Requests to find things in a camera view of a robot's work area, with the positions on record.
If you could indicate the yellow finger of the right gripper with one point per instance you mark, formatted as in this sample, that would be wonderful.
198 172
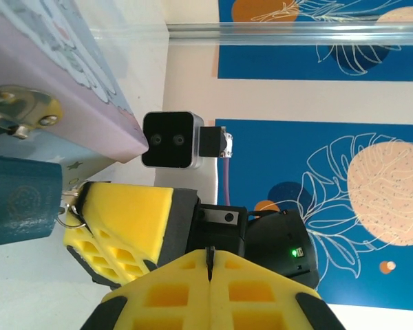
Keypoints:
100 247
130 213

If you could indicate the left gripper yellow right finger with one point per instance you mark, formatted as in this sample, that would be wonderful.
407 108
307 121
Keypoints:
254 309

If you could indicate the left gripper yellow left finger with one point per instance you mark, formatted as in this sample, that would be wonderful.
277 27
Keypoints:
165 309

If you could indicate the small teal padlock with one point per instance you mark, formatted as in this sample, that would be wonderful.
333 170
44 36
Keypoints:
20 206

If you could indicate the pastel cartoon tin box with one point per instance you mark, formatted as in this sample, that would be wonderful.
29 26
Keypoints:
89 113

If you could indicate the aluminium frame post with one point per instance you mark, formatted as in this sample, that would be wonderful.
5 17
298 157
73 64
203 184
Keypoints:
296 34

